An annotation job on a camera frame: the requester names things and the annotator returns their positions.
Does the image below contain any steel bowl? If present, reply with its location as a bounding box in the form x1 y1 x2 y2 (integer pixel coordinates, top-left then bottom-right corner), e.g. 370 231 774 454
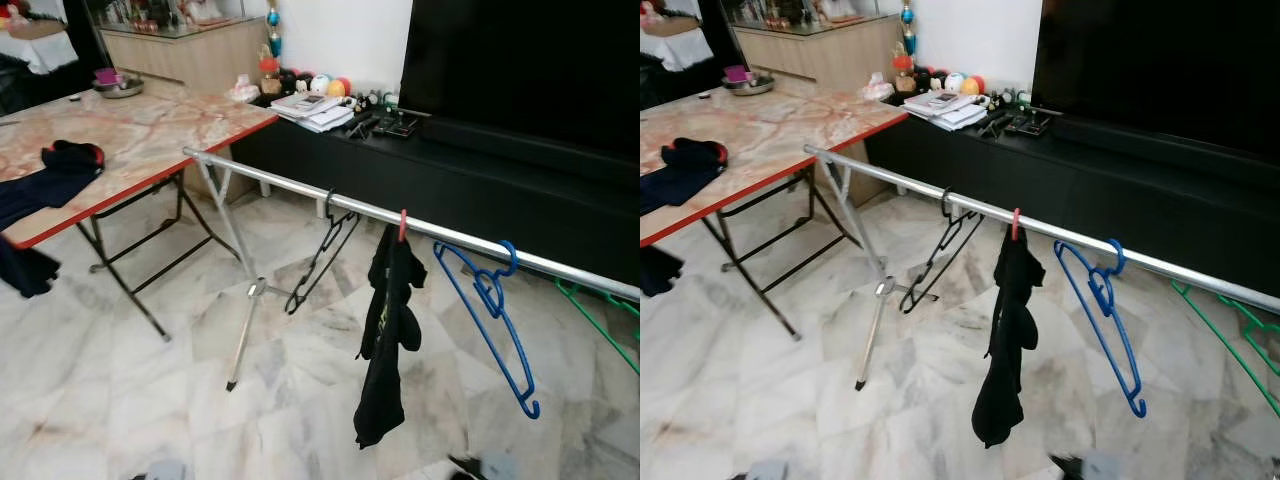
722 73 776 97
92 76 146 100

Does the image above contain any black printed t-shirt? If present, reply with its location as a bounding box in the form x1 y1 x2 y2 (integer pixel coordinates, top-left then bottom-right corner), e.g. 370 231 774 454
354 222 429 451
970 225 1046 449

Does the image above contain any white paper stack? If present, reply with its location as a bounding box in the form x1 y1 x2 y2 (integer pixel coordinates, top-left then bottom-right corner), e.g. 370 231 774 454
295 105 356 134
930 102 991 131

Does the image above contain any silver metal clothes rack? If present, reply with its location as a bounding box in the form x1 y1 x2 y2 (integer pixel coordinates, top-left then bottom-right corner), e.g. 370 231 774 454
183 147 641 393
803 145 1280 393

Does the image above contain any blue plastic hanger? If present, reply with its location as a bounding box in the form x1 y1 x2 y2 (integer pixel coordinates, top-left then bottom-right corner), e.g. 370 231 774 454
1054 238 1149 419
433 238 542 421

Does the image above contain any white lace tablecloth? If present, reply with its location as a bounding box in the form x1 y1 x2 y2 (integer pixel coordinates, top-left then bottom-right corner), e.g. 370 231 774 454
640 25 716 73
0 28 79 76

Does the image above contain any navy shirt with orange collar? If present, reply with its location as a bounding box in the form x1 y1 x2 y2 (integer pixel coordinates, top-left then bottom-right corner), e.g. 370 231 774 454
640 137 729 298
0 140 107 299

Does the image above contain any green plastic hanger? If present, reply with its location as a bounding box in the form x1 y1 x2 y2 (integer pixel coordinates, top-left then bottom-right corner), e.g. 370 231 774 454
555 278 641 376
1172 280 1280 419

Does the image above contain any light wooden sideboard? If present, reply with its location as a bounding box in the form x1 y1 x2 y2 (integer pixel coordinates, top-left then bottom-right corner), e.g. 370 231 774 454
100 15 271 96
730 12 906 93

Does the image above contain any black flat television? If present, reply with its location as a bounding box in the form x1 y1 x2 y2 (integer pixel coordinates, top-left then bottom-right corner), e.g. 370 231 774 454
1030 0 1280 161
398 0 641 166

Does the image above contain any blue and gold trophy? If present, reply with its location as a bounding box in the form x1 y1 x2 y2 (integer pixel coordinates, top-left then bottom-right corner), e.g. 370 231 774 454
897 0 919 56
262 0 284 59

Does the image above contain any black television console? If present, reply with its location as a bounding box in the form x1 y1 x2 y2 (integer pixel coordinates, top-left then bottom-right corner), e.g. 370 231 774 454
865 100 1280 301
232 100 641 286

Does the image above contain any marble top folding table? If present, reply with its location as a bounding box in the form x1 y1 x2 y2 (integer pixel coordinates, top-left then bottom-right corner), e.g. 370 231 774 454
0 85 281 343
640 80 909 341

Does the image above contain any white and pink book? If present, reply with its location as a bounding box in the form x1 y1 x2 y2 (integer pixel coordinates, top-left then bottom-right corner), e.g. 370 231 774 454
903 89 976 116
270 92 346 119

